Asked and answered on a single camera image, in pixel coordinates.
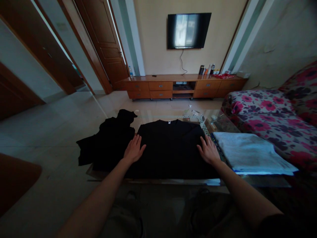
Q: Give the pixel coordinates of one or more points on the person's right hand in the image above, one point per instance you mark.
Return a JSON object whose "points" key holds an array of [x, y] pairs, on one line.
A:
{"points": [[210, 152]]}

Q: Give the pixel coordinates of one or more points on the person's left hand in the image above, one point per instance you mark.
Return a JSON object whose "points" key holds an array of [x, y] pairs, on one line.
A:
{"points": [[133, 151]]}

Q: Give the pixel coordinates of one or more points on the person's left thumb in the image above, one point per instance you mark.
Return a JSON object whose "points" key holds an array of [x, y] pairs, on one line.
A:
{"points": [[143, 149]]}

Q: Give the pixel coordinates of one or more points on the person's right fingers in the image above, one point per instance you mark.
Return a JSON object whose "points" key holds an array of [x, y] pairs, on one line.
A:
{"points": [[207, 141]]}

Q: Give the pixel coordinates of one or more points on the person's right thumb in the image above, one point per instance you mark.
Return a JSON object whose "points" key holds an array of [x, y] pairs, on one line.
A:
{"points": [[200, 149]]}

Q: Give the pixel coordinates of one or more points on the person's left fingers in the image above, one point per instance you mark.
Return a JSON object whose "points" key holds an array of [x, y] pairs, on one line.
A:
{"points": [[136, 140]]}

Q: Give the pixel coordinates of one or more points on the black t-shirt with white label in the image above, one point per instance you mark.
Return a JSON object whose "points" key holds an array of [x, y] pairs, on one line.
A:
{"points": [[171, 146]]}

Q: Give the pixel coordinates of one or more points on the glass coffee table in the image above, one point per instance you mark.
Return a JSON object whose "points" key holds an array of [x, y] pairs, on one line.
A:
{"points": [[223, 124]]}

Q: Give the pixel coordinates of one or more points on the crumpled black garment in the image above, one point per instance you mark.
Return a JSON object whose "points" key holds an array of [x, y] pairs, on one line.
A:
{"points": [[109, 138]]}

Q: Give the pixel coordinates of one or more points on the crumpled white paper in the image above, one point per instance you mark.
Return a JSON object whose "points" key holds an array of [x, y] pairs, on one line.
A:
{"points": [[193, 110]]}

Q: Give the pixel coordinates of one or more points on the folded white cloth stack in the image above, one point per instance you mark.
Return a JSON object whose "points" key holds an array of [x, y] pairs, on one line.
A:
{"points": [[250, 151]]}

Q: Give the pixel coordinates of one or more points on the wooden television cabinet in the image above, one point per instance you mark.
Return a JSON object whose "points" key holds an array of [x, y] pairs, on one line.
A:
{"points": [[185, 86]]}

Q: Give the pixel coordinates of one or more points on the red patterned cloth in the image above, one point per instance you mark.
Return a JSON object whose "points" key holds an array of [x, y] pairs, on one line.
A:
{"points": [[224, 76]]}

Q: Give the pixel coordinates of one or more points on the clear plastic water bottle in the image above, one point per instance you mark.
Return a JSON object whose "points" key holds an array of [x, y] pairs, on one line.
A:
{"points": [[130, 72]]}

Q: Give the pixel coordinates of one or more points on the person's legs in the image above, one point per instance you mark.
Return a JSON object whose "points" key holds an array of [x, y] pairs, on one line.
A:
{"points": [[173, 215]]}

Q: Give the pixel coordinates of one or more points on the group of bottles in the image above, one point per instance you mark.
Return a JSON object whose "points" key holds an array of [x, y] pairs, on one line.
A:
{"points": [[209, 70]]}

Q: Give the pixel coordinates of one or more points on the floral pink sofa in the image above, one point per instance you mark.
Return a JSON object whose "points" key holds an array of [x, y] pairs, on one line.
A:
{"points": [[279, 116]]}

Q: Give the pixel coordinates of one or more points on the white tissue box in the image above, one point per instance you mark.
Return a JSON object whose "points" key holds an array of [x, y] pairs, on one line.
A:
{"points": [[244, 74]]}

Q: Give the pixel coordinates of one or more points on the brown wooden furniture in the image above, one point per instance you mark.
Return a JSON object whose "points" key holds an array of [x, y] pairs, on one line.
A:
{"points": [[17, 181]]}

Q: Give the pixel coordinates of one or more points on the dark wooden door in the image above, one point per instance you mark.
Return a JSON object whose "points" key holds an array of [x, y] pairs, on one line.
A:
{"points": [[29, 57]]}

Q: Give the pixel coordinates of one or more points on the wall-mounted black television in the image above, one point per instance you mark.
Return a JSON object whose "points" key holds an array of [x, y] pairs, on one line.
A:
{"points": [[189, 29]]}

